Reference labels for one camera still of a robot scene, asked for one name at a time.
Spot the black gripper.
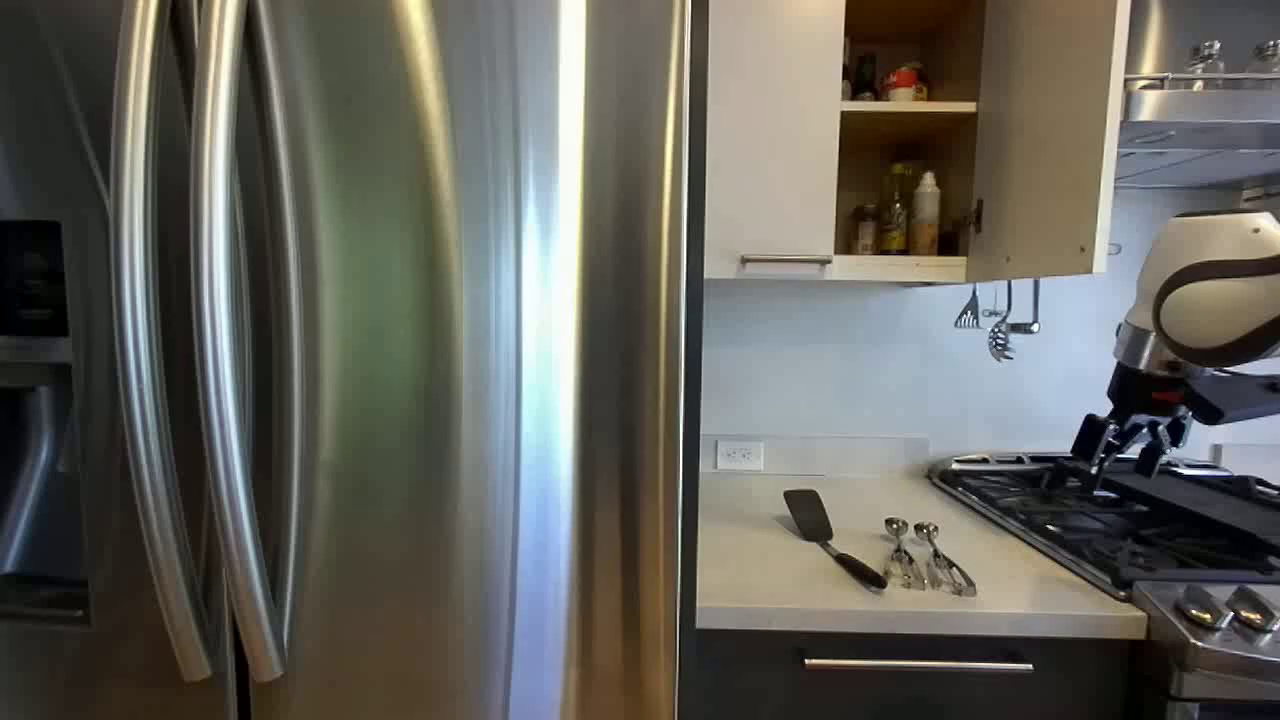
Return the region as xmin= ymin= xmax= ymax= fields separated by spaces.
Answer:
xmin=1069 ymin=358 xmax=1204 ymax=485

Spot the white cupboard door with handle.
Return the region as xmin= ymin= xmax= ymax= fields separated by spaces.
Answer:
xmin=704 ymin=0 xmax=847 ymax=285

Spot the plain white cupboard door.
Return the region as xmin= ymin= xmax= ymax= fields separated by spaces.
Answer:
xmin=966 ymin=0 xmax=1138 ymax=285

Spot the black gas stove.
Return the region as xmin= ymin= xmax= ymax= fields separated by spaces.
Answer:
xmin=926 ymin=449 xmax=1280 ymax=720

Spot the hanging metal utensil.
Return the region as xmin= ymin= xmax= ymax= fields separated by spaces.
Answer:
xmin=947 ymin=280 xmax=988 ymax=331
xmin=1009 ymin=275 xmax=1050 ymax=341
xmin=986 ymin=275 xmax=1019 ymax=368

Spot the silver stove knob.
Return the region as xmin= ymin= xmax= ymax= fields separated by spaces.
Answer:
xmin=1226 ymin=583 xmax=1280 ymax=641
xmin=1170 ymin=583 xmax=1238 ymax=636

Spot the metal scoop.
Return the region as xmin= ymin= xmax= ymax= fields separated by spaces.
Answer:
xmin=877 ymin=510 xmax=928 ymax=592
xmin=910 ymin=514 xmax=986 ymax=600

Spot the white plastic bottle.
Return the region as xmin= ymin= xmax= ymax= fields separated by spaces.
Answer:
xmin=910 ymin=169 xmax=943 ymax=258

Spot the steel range hood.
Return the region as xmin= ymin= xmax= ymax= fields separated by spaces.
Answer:
xmin=1115 ymin=0 xmax=1280 ymax=193

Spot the yellow green bottle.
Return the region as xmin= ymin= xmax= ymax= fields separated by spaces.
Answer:
xmin=877 ymin=158 xmax=915 ymax=258

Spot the black spatula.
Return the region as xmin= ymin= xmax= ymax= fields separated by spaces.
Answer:
xmin=780 ymin=485 xmax=894 ymax=596

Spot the dark drawer front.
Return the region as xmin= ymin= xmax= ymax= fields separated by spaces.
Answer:
xmin=694 ymin=626 xmax=1141 ymax=720

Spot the small dark bottle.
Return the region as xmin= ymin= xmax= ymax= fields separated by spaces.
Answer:
xmin=847 ymin=201 xmax=886 ymax=258

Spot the red and white jar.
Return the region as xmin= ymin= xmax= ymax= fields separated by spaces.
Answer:
xmin=882 ymin=61 xmax=931 ymax=102

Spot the dark tall bottle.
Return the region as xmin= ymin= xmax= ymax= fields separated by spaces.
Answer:
xmin=845 ymin=42 xmax=886 ymax=102

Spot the stainless steel refrigerator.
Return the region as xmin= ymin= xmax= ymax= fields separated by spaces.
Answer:
xmin=0 ymin=0 xmax=700 ymax=720

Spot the fridge water dispenser panel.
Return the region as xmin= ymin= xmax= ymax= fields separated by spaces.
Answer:
xmin=0 ymin=214 xmax=98 ymax=625

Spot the white wall cupboard frame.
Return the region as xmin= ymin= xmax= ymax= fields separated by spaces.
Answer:
xmin=704 ymin=0 xmax=1138 ymax=286

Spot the silver drawer handle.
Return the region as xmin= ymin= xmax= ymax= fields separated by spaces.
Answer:
xmin=796 ymin=648 xmax=1042 ymax=676

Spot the white wall outlet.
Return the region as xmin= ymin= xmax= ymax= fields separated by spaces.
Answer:
xmin=714 ymin=437 xmax=773 ymax=476

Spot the curved steel fridge handle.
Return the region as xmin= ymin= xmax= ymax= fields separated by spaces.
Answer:
xmin=109 ymin=0 xmax=221 ymax=689
xmin=189 ymin=0 xmax=292 ymax=689

